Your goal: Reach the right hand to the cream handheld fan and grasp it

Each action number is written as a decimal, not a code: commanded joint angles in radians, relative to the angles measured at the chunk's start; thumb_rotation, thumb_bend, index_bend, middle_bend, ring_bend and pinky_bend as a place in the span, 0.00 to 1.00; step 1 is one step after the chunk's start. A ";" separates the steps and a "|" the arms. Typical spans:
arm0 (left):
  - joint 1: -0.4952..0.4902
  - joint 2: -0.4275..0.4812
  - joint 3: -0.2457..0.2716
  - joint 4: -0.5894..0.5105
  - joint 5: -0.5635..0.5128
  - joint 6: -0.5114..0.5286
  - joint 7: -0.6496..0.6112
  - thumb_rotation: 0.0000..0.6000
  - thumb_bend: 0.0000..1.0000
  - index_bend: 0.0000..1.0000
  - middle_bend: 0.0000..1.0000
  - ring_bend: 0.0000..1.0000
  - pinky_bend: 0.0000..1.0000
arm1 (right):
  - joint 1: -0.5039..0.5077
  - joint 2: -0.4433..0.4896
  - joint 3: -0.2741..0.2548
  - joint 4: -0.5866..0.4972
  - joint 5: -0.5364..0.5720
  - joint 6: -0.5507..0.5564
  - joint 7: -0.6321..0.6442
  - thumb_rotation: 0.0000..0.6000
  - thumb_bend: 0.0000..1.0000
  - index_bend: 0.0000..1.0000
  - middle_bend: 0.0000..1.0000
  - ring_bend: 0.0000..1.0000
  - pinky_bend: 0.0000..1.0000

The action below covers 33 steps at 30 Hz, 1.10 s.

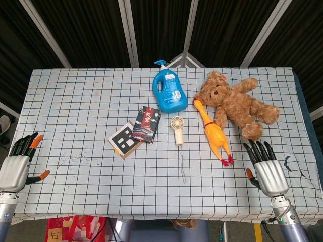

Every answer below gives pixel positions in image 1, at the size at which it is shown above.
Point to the red patterned gift bag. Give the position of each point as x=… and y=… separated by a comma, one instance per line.
x=75, y=228

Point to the brown teddy bear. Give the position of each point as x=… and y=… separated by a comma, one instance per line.
x=237, y=106

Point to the black white marker card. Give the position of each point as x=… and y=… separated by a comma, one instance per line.
x=125, y=142

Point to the blue detergent pump bottle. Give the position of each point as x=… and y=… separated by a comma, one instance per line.
x=169, y=93

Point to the blue grid checkered tablecloth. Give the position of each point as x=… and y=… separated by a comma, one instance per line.
x=75, y=113

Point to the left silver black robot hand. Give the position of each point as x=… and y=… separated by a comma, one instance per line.
x=13, y=169

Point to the yellow rubber chicken toy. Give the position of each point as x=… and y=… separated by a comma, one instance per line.
x=214, y=131

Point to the white metal frame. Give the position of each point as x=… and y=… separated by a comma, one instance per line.
x=184, y=60

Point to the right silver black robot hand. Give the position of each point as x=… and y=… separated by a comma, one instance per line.
x=270, y=176

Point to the beige handheld fan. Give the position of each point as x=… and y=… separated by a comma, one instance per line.
x=177, y=129

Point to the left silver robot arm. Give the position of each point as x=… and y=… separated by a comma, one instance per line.
x=5, y=214

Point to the dark red illustrated booklet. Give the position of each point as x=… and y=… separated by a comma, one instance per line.
x=146, y=124

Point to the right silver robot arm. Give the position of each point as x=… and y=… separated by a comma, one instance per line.
x=290, y=219

